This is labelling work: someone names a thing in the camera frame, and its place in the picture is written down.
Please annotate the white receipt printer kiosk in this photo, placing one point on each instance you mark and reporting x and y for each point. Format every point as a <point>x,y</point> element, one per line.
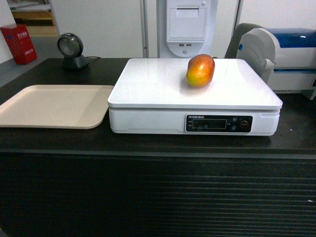
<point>185,28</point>

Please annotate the beige plastic tray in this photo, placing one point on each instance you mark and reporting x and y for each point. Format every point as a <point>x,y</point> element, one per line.
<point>56,106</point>

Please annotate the dark red yellow mango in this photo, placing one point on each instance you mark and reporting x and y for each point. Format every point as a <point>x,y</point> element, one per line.
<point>200,70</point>

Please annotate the white blue label printer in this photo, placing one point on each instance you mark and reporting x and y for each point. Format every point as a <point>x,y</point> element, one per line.
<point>285,59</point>

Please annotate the red fire extinguisher box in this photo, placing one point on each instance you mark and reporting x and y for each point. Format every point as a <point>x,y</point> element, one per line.
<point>19,43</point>

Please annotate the wooden shelf unit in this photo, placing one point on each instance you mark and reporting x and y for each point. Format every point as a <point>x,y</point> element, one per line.
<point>36,15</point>

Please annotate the black checkout counter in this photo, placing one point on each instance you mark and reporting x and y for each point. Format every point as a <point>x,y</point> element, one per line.
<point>96,183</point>

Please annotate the black barcode scanner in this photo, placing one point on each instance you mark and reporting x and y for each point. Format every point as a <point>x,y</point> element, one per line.
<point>71,46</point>

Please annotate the white checkout scale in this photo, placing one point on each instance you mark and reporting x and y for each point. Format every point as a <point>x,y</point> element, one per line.
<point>152,96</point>

